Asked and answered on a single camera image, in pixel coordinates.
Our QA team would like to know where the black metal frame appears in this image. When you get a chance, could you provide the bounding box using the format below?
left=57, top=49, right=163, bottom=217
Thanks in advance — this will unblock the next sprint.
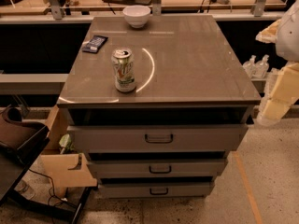
left=7, top=187, right=92, bottom=224

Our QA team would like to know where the cardboard piece on floor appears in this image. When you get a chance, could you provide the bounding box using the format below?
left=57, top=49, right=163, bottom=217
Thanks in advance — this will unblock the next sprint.
left=40, top=153, right=97, bottom=198

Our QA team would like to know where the brown chair seat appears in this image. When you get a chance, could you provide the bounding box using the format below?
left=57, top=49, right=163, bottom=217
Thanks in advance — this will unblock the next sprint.
left=0, top=106, right=49, bottom=164

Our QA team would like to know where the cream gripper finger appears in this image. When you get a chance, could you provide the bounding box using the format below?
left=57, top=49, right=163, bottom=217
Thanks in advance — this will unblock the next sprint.
left=255, top=19, right=281, bottom=43
left=257, top=63, right=299, bottom=126

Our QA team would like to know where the green 7up soda can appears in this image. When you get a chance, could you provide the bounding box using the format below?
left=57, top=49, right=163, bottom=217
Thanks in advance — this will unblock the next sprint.
left=111, top=48, right=136, bottom=92

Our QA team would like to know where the top grey drawer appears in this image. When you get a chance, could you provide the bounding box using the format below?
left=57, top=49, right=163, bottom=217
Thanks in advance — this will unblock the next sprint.
left=67, top=124, right=248, bottom=153

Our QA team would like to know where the clear plastic bottle right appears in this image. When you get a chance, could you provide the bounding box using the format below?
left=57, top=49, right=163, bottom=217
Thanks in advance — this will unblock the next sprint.
left=253, top=54, right=269, bottom=78

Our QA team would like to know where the black cable on floor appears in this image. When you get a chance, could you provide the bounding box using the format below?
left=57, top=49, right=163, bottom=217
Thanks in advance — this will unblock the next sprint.
left=28, top=168, right=78, bottom=210

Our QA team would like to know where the dark blue snack packet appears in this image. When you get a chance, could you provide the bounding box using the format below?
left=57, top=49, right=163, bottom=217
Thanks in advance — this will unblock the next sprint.
left=82, top=35, right=107, bottom=53

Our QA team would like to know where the white ceramic bowl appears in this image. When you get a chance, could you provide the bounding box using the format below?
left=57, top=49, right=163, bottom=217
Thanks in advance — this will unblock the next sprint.
left=122, top=5, right=151, bottom=28

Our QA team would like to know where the grey drawer cabinet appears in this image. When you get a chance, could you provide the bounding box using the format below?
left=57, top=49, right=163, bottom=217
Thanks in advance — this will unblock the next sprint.
left=57, top=15, right=260, bottom=187

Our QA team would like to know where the bottom grey drawer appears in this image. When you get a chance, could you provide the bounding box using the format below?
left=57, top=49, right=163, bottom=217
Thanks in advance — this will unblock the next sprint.
left=99, top=182, right=214, bottom=199

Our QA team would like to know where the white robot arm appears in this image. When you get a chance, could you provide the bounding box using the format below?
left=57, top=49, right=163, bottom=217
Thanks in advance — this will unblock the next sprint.
left=256, top=5, right=299, bottom=126

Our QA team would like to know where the grey drawer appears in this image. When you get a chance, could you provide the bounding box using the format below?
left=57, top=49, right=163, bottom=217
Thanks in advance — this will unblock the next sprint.
left=99, top=182, right=214, bottom=199
left=67, top=124, right=248, bottom=153
left=88, top=159, right=227, bottom=179

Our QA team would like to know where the middle grey drawer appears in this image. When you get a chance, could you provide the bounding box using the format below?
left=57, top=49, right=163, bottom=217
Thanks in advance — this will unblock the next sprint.
left=88, top=159, right=227, bottom=179

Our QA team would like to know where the clear plastic bottle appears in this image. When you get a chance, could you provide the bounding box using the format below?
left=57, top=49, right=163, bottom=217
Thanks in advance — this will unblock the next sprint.
left=242, top=55, right=256, bottom=77
left=253, top=54, right=269, bottom=78

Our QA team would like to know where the clear plastic bottle left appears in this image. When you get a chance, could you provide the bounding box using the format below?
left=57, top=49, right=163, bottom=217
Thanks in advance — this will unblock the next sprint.
left=242, top=55, right=256, bottom=77

